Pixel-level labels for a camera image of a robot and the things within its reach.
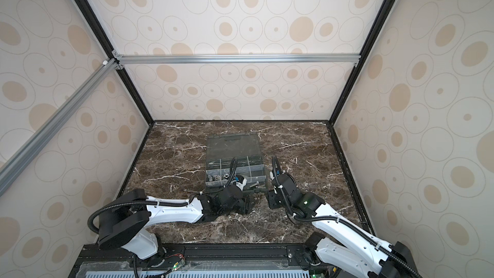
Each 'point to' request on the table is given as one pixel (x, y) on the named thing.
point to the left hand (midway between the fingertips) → (256, 202)
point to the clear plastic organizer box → (231, 155)
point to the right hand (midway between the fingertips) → (271, 193)
